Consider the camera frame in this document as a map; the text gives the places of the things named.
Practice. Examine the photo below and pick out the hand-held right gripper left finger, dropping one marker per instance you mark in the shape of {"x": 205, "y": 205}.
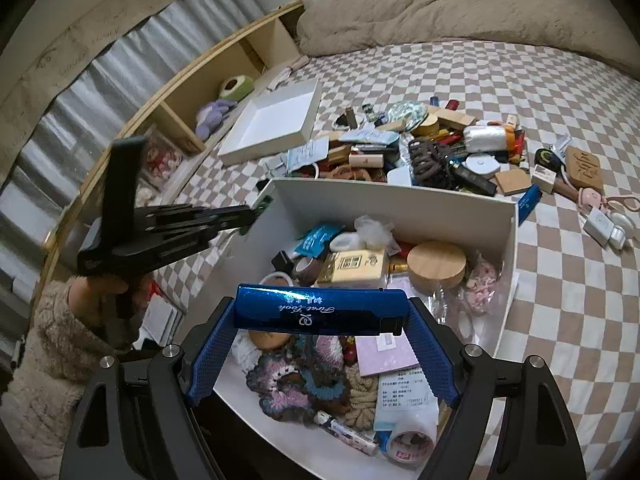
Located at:
{"x": 212, "y": 355}

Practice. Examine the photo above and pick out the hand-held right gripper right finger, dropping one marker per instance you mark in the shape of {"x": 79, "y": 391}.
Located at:
{"x": 435, "y": 360}

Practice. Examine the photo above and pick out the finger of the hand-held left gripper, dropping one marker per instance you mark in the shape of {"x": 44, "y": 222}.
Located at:
{"x": 205, "y": 235}
{"x": 200, "y": 215}

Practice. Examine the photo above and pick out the blue glossy rectangular case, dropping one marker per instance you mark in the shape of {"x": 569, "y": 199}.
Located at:
{"x": 320, "y": 310}

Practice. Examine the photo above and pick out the white cardboard box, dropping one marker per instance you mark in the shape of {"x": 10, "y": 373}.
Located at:
{"x": 350, "y": 200}

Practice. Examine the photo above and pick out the person's left forearm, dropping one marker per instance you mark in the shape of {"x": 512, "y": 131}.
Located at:
{"x": 45, "y": 370}

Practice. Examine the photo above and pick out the person's left hand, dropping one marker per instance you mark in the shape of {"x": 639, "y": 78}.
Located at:
{"x": 92, "y": 292}

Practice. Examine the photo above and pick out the pink square card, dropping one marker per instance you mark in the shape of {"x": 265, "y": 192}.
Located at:
{"x": 387, "y": 355}

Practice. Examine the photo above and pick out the light blue mask packet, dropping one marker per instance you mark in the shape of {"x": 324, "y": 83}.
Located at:
{"x": 405, "y": 405}

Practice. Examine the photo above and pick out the floral printed pouch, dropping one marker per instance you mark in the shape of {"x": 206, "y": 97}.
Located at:
{"x": 162, "y": 160}

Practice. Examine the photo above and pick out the black binder clip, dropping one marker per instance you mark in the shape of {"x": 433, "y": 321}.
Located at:
{"x": 281, "y": 261}

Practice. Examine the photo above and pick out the white tape roll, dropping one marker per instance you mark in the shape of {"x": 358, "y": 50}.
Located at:
{"x": 275, "y": 276}
{"x": 412, "y": 445}

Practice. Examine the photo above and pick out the dark crocheted yarn scrunchie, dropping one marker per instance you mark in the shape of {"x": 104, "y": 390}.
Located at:
{"x": 295, "y": 385}

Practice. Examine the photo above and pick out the pink floral scrunchie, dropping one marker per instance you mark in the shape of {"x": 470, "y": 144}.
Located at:
{"x": 480, "y": 282}

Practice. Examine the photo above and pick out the round wooden lid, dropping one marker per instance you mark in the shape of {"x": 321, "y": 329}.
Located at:
{"x": 436, "y": 265}

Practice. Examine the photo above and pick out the purple plush toy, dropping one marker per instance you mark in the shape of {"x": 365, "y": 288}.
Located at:
{"x": 212, "y": 117}

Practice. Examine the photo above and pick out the brown tape roll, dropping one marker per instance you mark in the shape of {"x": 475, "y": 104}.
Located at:
{"x": 307, "y": 269}

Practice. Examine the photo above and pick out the blue wipe packet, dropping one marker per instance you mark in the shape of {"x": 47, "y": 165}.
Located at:
{"x": 317, "y": 240}

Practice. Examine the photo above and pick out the cartoon printed tube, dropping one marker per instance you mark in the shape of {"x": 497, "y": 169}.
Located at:
{"x": 347, "y": 432}

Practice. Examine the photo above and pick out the shallow white box lid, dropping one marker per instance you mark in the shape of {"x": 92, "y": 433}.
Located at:
{"x": 270, "y": 125}

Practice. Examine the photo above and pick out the white text paper packet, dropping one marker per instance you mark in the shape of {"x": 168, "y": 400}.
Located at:
{"x": 306, "y": 155}

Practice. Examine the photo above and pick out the small beige printed box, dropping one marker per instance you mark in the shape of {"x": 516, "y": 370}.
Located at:
{"x": 357, "y": 266}

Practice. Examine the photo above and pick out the checkered bed sheet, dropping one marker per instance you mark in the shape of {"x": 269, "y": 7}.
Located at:
{"x": 550, "y": 310}

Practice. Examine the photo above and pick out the wooden headboard shelf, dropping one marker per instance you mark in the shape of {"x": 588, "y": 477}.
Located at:
{"x": 210, "y": 75}

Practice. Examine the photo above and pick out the brown bear shaped board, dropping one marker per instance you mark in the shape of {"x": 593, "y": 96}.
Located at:
{"x": 357, "y": 173}

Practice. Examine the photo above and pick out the grey white curtain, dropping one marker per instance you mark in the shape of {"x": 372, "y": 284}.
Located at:
{"x": 115, "y": 70}

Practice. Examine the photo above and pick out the beige lipstick box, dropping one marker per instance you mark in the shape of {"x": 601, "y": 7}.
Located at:
{"x": 366, "y": 160}

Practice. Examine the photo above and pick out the brown cylinder tube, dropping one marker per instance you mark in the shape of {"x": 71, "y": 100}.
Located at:
{"x": 351, "y": 118}

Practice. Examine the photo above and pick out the small blue box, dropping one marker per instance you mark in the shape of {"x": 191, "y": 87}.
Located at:
{"x": 529, "y": 205}

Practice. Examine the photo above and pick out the black rectangular tube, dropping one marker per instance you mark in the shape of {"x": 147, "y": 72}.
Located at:
{"x": 472, "y": 180}

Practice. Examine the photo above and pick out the white flat rectangular box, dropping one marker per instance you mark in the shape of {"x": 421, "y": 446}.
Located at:
{"x": 400, "y": 177}

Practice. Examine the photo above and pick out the pale blue flat packet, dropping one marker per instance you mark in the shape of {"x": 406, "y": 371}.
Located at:
{"x": 370, "y": 136}

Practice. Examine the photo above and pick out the light wooden square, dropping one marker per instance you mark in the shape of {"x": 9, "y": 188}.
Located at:
{"x": 511, "y": 182}

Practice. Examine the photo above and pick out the brown hair claw clip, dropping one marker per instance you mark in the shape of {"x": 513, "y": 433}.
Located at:
{"x": 430, "y": 162}

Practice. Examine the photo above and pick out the white round compact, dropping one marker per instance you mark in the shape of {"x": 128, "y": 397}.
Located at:
{"x": 482, "y": 163}

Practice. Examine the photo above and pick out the small white printed box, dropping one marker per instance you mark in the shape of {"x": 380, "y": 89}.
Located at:
{"x": 543, "y": 180}

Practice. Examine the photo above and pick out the white charger plug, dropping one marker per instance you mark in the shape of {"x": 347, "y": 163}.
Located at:
{"x": 602, "y": 227}

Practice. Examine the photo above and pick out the beige curtain valance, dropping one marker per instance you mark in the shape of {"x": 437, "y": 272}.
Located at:
{"x": 75, "y": 25}

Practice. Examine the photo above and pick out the silver white rolled pouch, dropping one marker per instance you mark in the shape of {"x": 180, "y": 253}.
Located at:
{"x": 487, "y": 138}

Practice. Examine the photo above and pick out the iridescent green foil bag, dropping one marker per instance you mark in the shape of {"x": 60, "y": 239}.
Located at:
{"x": 407, "y": 117}

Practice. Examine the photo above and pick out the black round tape measure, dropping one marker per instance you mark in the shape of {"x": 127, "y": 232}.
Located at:
{"x": 546, "y": 158}

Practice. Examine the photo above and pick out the pink eyelash curler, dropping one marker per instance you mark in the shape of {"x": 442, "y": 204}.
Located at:
{"x": 612, "y": 202}

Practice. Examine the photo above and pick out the rectangular wooden block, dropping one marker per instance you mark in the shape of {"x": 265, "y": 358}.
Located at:
{"x": 455, "y": 118}

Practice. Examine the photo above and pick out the carved wooden plaque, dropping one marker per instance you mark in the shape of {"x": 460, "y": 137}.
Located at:
{"x": 585, "y": 168}

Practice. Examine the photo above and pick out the beige fluffy duvet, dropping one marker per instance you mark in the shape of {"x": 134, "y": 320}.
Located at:
{"x": 450, "y": 20}

